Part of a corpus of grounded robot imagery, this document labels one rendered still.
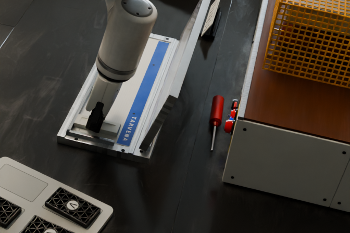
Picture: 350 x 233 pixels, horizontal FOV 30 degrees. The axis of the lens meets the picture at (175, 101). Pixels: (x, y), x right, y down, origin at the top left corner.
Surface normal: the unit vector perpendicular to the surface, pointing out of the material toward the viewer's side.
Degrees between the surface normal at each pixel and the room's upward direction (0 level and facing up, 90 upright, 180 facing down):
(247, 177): 90
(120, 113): 0
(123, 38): 90
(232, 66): 0
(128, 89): 0
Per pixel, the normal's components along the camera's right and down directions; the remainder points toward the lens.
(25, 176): 0.11, -0.74
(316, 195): -0.22, 0.63
